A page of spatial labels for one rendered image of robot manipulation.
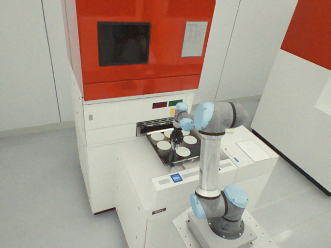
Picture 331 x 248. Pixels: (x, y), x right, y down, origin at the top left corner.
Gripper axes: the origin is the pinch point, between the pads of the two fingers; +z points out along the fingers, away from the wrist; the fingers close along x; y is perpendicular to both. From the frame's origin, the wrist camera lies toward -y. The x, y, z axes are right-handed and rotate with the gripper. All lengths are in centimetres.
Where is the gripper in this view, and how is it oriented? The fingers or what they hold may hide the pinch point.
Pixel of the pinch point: (174, 147)
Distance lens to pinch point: 171.3
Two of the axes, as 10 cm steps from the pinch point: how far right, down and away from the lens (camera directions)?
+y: -0.7, 5.6, -8.3
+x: 9.9, 1.3, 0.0
